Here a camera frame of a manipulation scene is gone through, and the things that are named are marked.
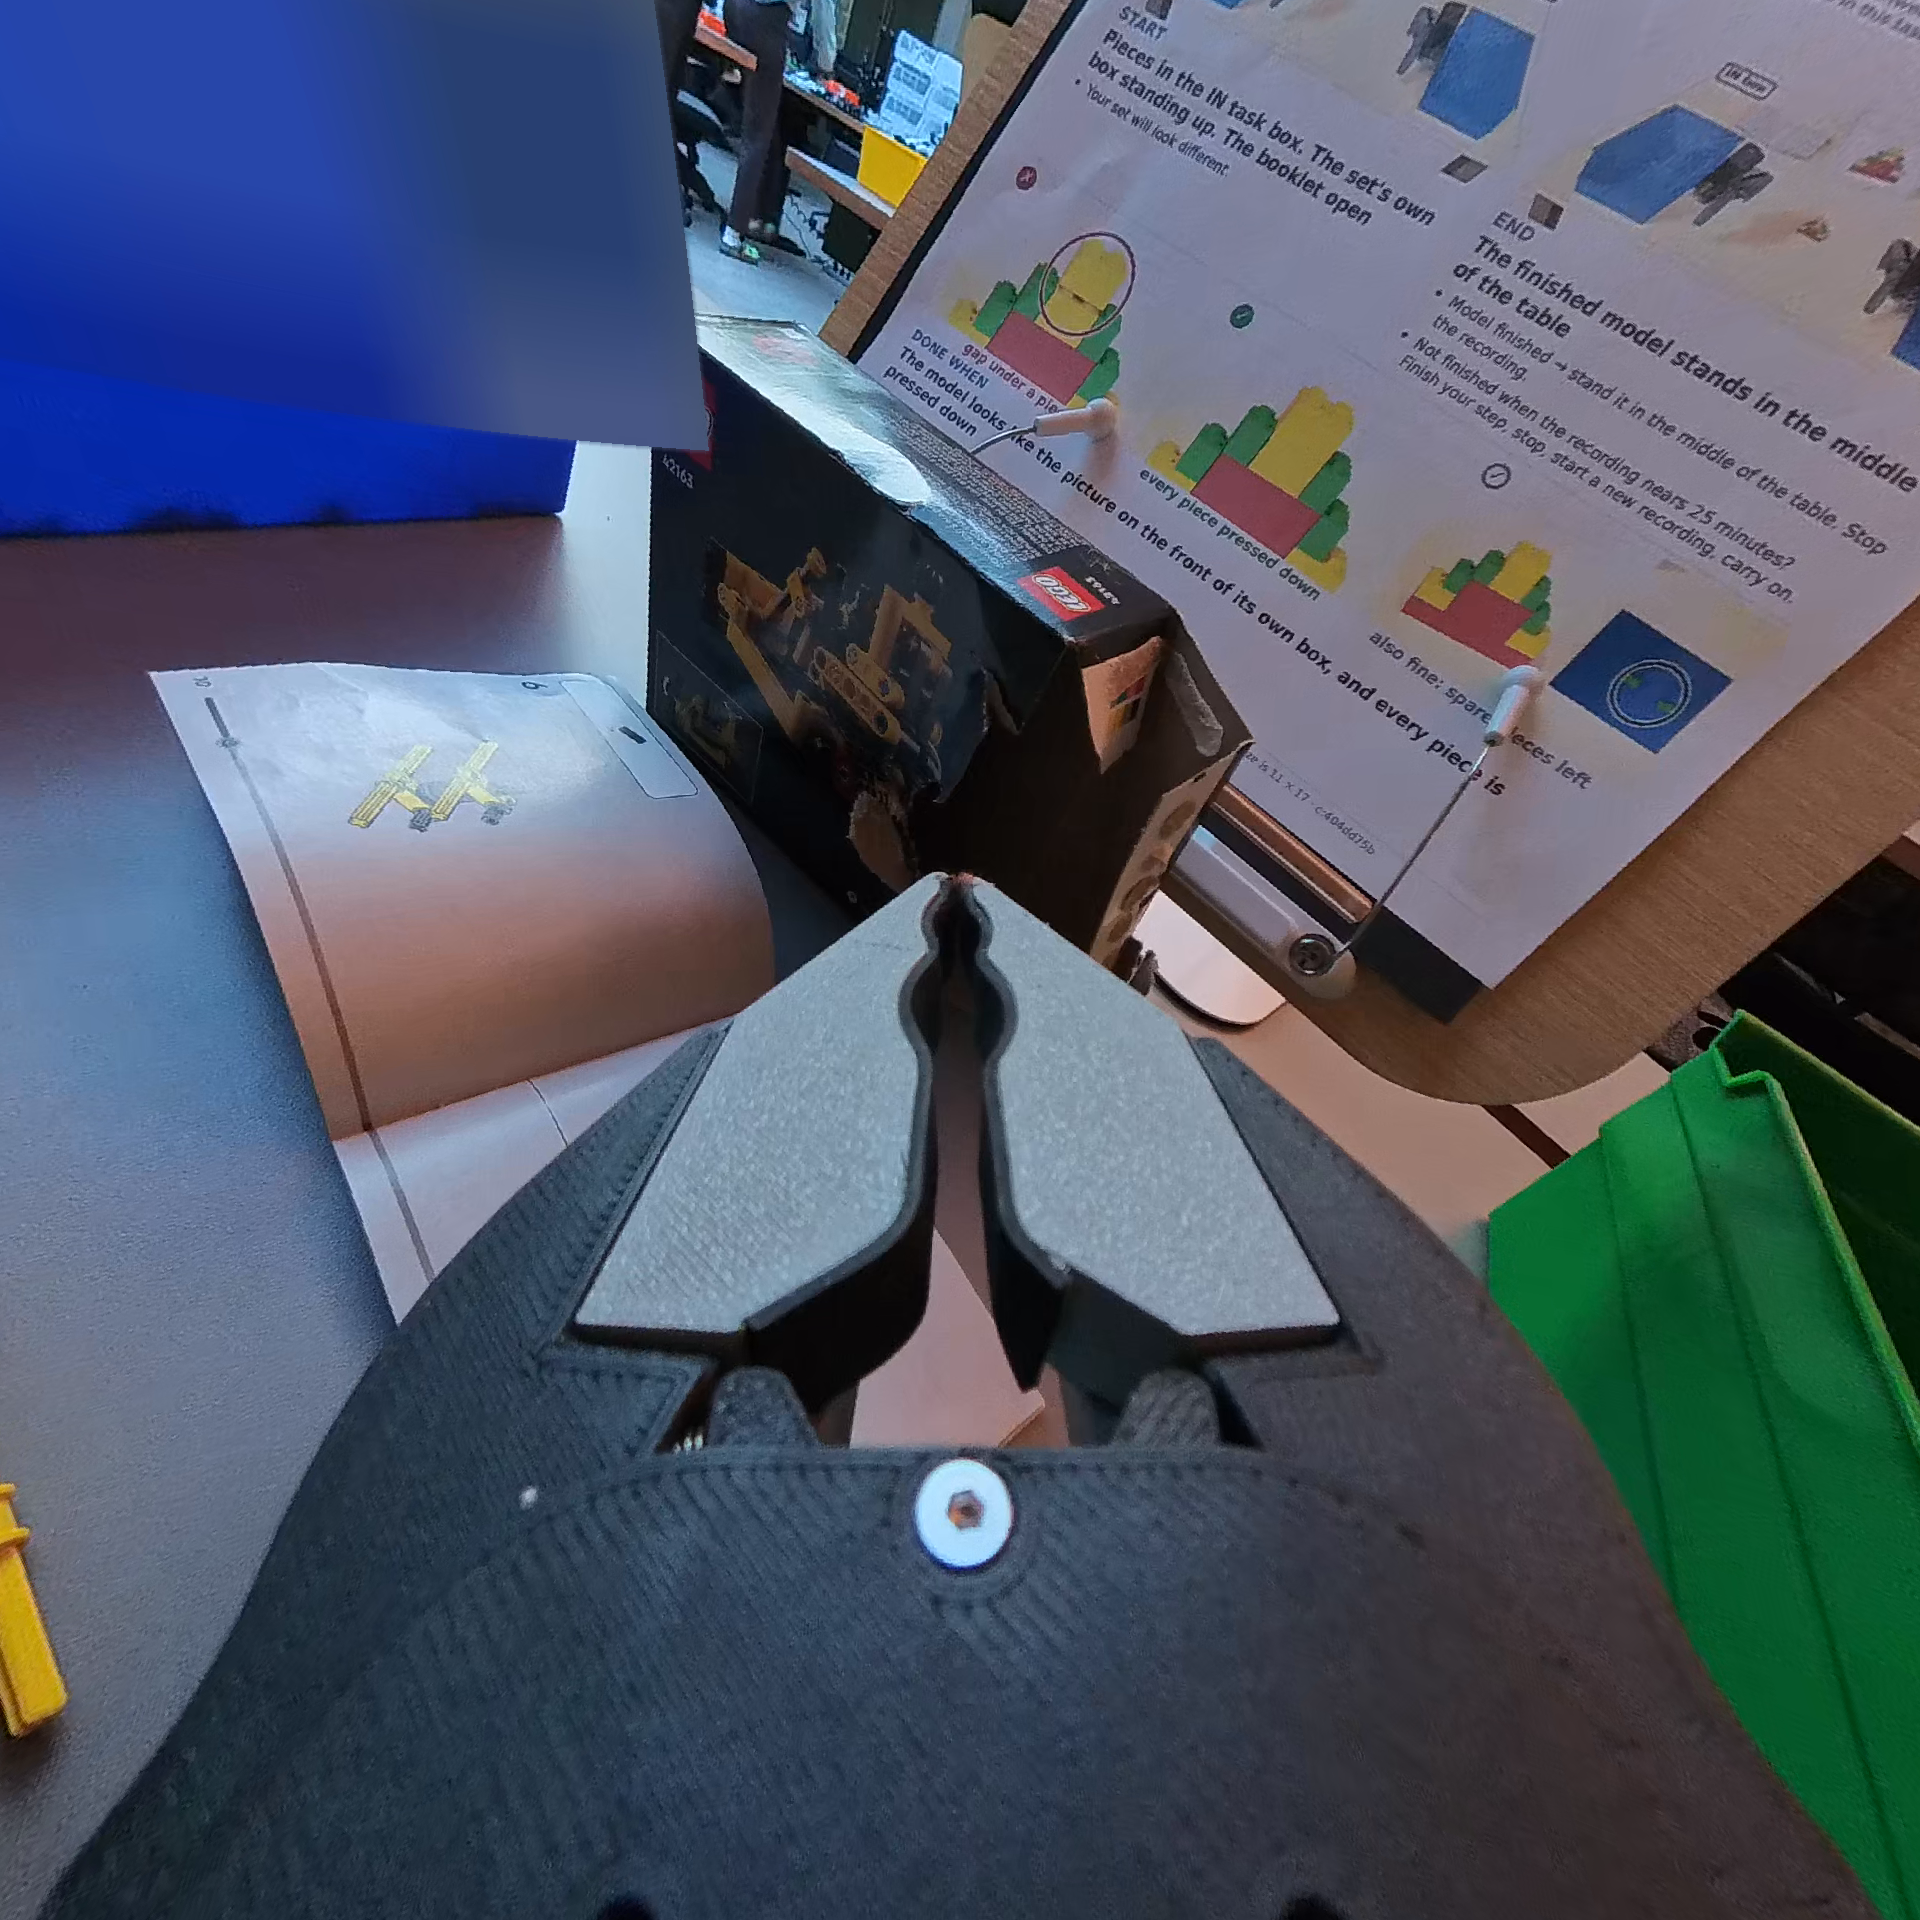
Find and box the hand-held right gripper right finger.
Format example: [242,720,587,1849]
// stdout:
[952,881,1341,1389]

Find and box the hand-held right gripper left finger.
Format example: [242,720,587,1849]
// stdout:
[574,874,954,1417]

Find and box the black toy set box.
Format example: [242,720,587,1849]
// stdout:
[649,316,1254,970]

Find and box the open instruction booklet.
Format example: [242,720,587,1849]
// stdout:
[150,661,1051,1449]

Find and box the wooden sheet stand board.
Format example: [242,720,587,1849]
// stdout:
[816,0,1920,1109]

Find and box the green plastic bin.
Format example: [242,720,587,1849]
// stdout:
[1489,1008,1920,1920]

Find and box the printed instruction sheet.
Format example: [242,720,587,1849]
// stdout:
[854,0,1920,989]

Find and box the blue plastic bin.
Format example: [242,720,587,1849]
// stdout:
[0,356,578,540]

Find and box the yellow toy beam piece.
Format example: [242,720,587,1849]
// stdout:
[0,1481,70,1740]

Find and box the white tipped wire clip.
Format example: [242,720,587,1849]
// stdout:
[966,396,1125,458]
[1294,664,1545,998]

